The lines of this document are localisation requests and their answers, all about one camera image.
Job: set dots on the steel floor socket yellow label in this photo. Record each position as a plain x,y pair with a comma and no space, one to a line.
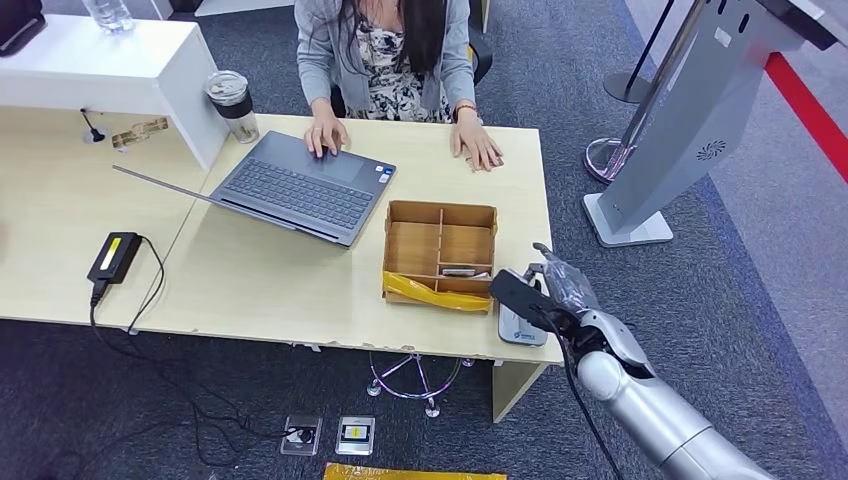
355,435

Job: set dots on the chrome stanchion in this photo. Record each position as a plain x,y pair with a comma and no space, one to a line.
606,162

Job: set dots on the white room key card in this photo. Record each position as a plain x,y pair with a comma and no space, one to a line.
482,275

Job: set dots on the steel floor socket with plug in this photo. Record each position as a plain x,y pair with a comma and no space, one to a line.
301,436

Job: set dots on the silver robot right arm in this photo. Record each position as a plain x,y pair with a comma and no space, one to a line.
649,411

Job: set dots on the person's left hand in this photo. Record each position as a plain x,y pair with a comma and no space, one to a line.
476,142

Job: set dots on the light wood side desk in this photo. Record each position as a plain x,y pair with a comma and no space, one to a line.
60,225

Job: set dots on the person's right forearm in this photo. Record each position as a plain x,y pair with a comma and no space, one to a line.
318,89

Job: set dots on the black device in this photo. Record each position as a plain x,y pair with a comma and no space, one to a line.
16,23

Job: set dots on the red barrier belt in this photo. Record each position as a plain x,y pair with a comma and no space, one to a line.
808,112

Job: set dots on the grey laptop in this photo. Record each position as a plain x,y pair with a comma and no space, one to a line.
298,192

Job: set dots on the black power adapter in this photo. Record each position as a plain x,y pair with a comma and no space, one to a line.
114,258

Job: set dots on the person's left forearm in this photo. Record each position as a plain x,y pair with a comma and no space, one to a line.
464,89

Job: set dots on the grey room key card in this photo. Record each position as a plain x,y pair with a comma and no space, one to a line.
458,272

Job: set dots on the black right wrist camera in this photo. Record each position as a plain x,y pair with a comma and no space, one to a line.
526,298

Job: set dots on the black stanchion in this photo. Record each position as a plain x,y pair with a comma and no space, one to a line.
626,87

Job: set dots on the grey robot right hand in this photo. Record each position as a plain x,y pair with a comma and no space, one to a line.
570,285

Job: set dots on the person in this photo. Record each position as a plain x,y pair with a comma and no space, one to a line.
384,60

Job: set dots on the gold patterned card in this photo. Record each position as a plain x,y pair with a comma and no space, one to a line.
139,132

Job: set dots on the white desk riser shelf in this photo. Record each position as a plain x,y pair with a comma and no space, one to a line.
99,73

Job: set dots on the grey kiosk stand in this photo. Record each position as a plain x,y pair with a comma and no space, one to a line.
689,112

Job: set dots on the yellow floor tape square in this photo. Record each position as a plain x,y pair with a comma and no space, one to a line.
411,474

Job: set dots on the white panel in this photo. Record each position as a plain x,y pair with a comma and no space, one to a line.
245,6

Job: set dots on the wooden compartment box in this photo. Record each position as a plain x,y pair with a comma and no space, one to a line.
414,248

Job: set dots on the clear tumbler with black band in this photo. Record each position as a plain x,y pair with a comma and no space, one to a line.
233,109

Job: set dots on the person's right hand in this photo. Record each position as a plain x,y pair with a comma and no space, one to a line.
328,136

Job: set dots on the clear water bottle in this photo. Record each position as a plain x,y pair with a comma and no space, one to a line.
109,14

